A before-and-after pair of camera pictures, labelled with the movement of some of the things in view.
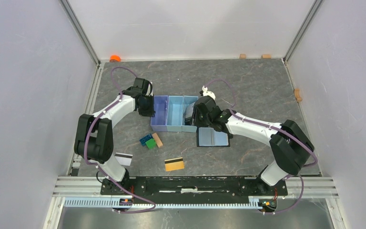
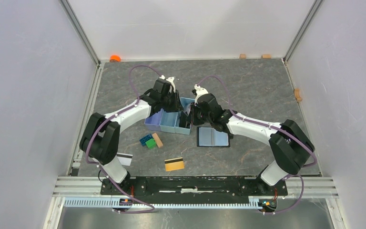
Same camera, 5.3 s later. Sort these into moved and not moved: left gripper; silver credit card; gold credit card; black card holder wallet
Moved: left gripper
Not moved: black card holder wallet; gold credit card; silver credit card
